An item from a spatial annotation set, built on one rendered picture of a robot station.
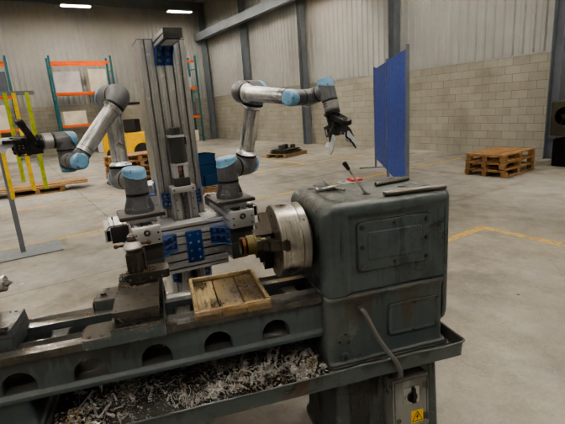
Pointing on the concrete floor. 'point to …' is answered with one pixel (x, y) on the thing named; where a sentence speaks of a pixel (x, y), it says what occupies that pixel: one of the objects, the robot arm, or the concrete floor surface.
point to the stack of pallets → (131, 162)
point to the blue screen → (392, 114)
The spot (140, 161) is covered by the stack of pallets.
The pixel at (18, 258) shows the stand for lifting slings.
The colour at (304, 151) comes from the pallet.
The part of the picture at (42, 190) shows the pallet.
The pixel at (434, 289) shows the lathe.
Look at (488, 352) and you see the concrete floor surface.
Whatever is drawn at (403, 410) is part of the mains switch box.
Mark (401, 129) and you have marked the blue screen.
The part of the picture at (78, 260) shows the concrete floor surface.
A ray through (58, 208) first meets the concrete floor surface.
